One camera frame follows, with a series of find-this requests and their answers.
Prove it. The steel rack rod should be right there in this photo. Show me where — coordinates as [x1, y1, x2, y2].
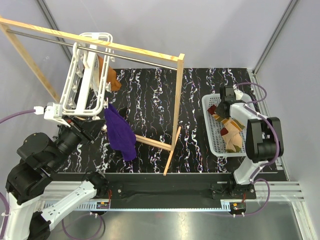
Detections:
[6, 29, 178, 71]

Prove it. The purple sock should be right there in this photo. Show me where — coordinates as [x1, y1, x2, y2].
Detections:
[104, 103, 137, 162]

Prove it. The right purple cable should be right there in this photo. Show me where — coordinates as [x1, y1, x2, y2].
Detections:
[234, 82, 281, 218]

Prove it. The wooden hanging rack frame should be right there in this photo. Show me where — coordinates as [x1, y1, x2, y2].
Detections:
[0, 18, 185, 176]

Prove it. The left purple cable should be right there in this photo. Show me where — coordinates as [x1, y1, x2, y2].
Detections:
[0, 109, 36, 125]

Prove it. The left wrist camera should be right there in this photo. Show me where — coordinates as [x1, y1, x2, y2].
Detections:
[33, 102, 63, 122]

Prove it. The purple cable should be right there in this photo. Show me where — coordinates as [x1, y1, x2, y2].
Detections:
[0, 109, 36, 125]
[234, 82, 281, 218]

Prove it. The striped sock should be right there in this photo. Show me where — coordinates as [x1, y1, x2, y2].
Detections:
[220, 127, 243, 153]
[207, 104, 245, 132]

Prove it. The orange sock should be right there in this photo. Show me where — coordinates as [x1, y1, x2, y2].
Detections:
[97, 55, 122, 92]

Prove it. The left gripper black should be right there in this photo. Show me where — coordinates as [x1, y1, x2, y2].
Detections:
[49, 114, 108, 171]

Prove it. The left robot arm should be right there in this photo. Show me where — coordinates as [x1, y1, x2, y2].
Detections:
[0, 117, 108, 240]

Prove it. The white plastic basket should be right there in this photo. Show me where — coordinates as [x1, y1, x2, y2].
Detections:
[201, 93, 246, 158]

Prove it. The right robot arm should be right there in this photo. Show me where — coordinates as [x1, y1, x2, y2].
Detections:
[215, 86, 284, 199]

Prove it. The white plastic clip hanger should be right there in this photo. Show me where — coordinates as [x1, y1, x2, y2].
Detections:
[59, 43, 112, 117]

